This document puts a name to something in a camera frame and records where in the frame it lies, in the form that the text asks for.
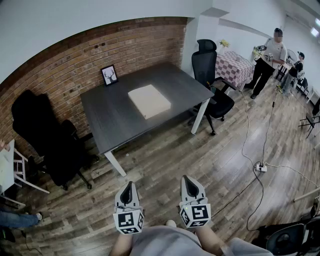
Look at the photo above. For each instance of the black mesh headrest office chair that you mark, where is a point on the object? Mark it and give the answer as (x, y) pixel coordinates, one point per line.
(203, 65)

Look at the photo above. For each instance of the green and orange toy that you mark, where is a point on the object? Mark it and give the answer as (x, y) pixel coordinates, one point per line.
(210, 86)

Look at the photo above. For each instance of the pink checkered tablecloth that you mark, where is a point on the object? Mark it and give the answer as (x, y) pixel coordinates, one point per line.
(232, 68)

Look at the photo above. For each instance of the person's grey shirt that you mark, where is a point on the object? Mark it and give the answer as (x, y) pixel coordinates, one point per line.
(165, 242)

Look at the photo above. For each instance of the white wooden bar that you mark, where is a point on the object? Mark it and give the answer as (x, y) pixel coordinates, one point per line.
(307, 194)

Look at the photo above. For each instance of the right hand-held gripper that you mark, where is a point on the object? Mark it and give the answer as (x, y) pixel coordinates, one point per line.
(196, 215)

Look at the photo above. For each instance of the black high-back office chair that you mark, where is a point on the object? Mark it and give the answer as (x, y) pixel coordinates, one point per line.
(50, 130)

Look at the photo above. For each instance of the white standing fan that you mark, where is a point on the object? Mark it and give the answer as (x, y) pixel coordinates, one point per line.
(291, 55)

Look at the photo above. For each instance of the small black chair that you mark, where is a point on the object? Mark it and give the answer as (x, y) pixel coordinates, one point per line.
(303, 86)
(281, 72)

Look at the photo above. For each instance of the black framed deer picture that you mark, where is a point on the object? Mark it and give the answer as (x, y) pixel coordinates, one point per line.
(110, 75)

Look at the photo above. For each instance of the yellow flowers in vase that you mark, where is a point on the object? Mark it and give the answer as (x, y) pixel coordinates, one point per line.
(224, 43)

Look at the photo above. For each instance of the black bag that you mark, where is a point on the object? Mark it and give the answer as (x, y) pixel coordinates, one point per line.
(6, 235)

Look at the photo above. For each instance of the white table leg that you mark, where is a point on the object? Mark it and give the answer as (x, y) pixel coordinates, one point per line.
(199, 116)
(115, 163)

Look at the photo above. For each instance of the beige rectangular board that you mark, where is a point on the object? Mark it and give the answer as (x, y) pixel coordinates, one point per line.
(150, 101)

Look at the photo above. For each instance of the person's white shoe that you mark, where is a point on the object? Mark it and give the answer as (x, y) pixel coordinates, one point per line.
(171, 223)

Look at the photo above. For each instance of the black metal stool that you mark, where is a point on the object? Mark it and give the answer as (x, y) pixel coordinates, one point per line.
(310, 122)

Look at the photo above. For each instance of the white side table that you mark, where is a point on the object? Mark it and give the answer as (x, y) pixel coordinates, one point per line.
(6, 167)

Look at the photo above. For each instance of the white wooden chair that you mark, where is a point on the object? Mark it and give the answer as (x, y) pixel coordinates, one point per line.
(21, 170)

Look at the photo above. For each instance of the person's left forearm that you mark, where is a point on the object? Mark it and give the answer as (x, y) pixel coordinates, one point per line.
(123, 246)

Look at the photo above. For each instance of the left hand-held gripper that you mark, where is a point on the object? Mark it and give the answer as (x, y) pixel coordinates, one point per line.
(127, 221)

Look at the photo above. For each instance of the person's right forearm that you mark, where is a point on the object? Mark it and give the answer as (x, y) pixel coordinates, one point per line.
(208, 241)

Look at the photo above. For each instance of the white power strip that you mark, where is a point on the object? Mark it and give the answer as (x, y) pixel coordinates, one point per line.
(260, 167)

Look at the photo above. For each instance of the grey floor fan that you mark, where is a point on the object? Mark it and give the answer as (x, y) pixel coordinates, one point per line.
(287, 237)

